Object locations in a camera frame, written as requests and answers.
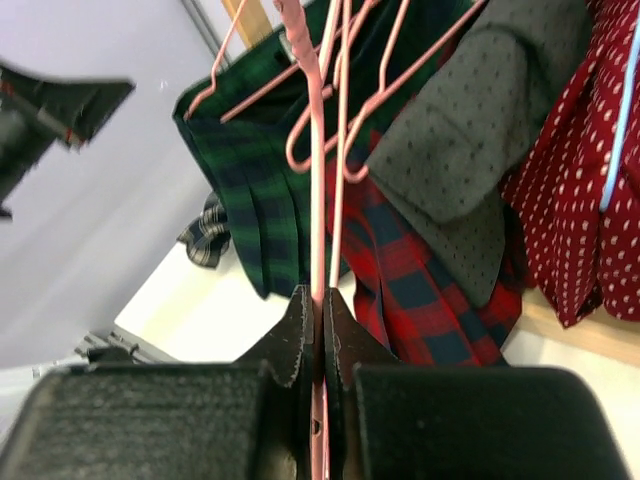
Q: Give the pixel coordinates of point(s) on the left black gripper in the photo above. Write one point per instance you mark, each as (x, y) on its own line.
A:
(36, 112)

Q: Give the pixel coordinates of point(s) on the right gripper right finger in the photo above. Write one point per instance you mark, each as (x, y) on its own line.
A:
(347, 343)

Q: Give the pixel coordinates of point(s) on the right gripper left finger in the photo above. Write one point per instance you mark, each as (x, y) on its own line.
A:
(287, 348)

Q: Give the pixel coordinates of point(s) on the navy white plaid skirt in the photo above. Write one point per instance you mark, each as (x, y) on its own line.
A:
(207, 238)

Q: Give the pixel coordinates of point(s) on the pink wire hanger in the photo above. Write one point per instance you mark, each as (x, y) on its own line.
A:
(319, 414)

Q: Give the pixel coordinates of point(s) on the red plaid skirt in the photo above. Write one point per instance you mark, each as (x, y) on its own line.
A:
(406, 298)

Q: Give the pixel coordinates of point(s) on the green plaid skirt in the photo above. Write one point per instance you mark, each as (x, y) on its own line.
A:
(267, 203)

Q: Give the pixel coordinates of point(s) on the pink hanger of green skirt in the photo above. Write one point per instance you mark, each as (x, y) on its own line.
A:
(220, 60)

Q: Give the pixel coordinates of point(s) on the grey dotted skirt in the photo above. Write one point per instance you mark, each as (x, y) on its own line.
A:
(440, 161)

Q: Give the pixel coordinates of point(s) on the red polka dot skirt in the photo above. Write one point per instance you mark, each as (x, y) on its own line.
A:
(580, 257)

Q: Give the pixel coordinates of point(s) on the aluminium rail base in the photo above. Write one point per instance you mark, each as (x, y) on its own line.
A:
(117, 345)

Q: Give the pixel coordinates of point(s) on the blue wire hanger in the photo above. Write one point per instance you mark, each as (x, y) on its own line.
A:
(622, 122)

